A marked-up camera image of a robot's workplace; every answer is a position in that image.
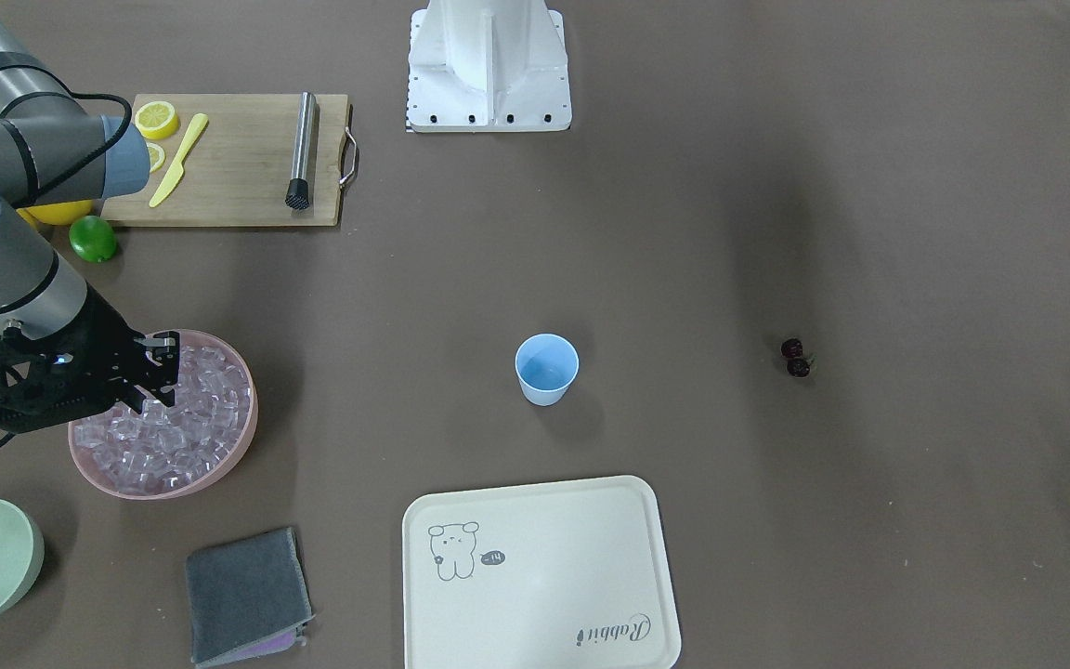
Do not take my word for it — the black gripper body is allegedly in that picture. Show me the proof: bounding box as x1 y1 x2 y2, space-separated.
0 288 143 435

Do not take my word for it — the clear ice cubes pile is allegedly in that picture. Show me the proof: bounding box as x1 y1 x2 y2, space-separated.
72 345 253 495

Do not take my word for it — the dark cherry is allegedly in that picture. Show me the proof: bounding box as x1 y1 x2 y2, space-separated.
786 359 815 378
780 337 805 361

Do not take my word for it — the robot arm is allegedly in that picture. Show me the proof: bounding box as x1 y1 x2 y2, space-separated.
0 21 181 435

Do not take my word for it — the light blue cup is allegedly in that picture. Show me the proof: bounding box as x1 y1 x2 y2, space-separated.
514 332 581 407

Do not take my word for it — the pink bowl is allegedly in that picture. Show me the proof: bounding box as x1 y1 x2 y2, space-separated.
68 330 259 502

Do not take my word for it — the green lime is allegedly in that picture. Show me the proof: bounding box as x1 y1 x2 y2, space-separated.
68 215 119 263

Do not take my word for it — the yellow lemon upper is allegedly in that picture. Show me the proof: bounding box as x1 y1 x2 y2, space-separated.
17 200 95 226

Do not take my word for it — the yellow plastic knife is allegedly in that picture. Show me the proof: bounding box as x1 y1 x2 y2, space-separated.
148 113 211 208

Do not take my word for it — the lemon slice lower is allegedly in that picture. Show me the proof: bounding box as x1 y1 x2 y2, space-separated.
146 141 166 174

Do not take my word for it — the bamboo cutting board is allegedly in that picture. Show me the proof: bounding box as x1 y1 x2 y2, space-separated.
102 93 358 228

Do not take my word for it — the steel muddler black tip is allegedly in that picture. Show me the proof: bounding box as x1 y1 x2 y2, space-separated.
284 92 318 211

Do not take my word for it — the lemon half slice upper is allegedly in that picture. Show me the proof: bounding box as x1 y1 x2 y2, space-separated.
132 100 181 141

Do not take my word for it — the grey folded cloth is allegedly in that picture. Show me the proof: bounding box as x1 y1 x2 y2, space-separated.
184 526 315 668

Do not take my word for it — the cream rabbit tray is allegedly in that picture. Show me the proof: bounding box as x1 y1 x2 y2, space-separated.
400 475 681 668

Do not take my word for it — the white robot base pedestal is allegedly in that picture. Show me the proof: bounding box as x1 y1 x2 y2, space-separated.
406 1 574 133

